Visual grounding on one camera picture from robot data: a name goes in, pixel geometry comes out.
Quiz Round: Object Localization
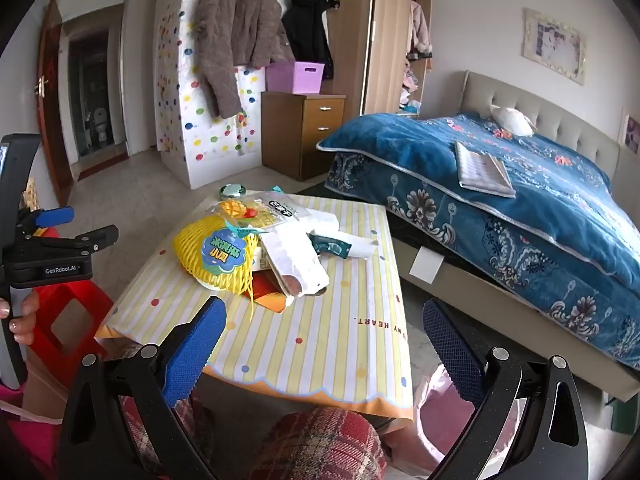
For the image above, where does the yellow foam fruit net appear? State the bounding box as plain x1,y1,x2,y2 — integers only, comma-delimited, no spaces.
172,212,264,316

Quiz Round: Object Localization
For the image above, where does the brown quilted coat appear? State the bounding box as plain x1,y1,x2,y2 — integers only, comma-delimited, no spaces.
194,0,297,119

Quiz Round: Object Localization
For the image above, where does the green container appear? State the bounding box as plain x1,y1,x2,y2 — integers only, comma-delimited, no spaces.
606,392,640,434

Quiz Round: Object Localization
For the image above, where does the red plastic stool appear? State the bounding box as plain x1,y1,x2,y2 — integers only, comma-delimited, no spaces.
25,227,116,386

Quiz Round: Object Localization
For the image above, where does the small purple wall picture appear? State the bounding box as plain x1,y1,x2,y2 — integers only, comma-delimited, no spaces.
620,110,640,154

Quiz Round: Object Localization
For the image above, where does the brown wooden door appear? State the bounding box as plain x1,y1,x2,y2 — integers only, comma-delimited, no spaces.
34,0,76,208

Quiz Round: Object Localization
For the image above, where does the cardboard box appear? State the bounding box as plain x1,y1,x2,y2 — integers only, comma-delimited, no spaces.
22,347,70,413

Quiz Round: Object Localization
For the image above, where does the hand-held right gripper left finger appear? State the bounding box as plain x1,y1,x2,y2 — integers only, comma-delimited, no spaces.
59,296,228,480

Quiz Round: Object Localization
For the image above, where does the bed with blue blanket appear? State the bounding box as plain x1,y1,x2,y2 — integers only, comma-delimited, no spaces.
316,112,640,371

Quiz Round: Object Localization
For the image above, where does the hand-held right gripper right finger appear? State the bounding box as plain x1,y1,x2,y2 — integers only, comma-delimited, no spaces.
422,297,591,480

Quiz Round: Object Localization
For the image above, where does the white paper wrapper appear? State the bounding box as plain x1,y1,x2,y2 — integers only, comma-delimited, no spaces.
320,232,381,261

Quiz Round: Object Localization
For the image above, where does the white paper bag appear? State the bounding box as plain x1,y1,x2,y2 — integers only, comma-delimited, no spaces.
259,227,331,297

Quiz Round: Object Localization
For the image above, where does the person's left leg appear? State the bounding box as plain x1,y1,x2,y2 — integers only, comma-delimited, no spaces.
120,394,217,480

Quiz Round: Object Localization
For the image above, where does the pink cloth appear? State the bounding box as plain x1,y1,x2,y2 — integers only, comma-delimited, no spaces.
0,385,63,480

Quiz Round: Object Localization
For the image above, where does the beige upholstered bed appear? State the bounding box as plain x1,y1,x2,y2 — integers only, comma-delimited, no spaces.
390,70,640,403

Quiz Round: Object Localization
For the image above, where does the purple basket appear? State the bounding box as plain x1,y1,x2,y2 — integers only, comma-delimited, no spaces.
265,61,325,95

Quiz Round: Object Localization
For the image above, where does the folded striped cloth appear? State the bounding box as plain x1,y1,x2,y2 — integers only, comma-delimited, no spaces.
454,140,517,199

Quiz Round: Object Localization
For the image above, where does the white toilet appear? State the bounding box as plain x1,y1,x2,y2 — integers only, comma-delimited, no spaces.
92,107,110,144

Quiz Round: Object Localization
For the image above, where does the pink plastic bag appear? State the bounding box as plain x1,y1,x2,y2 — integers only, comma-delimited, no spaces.
412,364,482,480

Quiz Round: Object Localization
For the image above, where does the pile of clothes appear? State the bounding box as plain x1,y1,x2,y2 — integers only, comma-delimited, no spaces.
398,60,427,117

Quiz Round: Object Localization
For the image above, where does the white tissue packet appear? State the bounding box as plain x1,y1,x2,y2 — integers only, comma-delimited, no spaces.
294,207,342,233

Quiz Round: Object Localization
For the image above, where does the wooden nightstand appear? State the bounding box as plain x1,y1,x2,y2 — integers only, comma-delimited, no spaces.
261,91,347,182

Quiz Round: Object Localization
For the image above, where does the pink hanging coat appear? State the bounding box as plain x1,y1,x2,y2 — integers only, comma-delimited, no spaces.
410,0,434,61

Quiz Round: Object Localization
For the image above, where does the wooden wardrobe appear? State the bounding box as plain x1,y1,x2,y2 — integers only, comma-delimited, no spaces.
309,0,434,120

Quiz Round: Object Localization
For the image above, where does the polka dot cabinet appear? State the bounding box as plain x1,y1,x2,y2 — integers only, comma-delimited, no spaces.
152,0,267,191

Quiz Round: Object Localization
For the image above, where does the yellow striped tablecloth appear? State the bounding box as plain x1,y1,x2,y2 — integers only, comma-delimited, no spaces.
95,192,416,421

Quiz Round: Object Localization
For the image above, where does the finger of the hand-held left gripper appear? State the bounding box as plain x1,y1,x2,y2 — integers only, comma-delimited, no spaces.
21,206,75,233
30,225,120,261

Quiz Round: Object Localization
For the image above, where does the person's left hand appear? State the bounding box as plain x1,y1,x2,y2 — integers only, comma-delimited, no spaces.
0,291,41,346

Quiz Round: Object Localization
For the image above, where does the black coat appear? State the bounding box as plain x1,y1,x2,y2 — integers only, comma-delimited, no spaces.
281,0,341,82

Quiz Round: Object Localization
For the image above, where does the red envelope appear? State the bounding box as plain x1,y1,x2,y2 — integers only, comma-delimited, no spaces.
249,270,297,314

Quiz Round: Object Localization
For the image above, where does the green packet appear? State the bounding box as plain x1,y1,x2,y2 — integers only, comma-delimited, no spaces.
307,231,351,260

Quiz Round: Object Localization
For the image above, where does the clear mango snack packet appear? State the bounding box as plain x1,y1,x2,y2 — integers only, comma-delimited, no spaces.
202,187,313,234

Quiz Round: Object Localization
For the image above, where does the white pillow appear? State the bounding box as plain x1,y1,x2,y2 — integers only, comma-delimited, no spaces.
492,106,537,137

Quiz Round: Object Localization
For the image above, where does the large framed wall picture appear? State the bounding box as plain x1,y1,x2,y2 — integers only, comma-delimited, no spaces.
522,7,587,86

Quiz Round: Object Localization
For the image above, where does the pale yellow foam net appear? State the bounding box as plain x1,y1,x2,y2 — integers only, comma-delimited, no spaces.
21,176,40,211

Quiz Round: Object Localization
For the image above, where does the white paper tag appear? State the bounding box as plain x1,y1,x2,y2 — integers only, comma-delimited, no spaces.
409,247,444,284

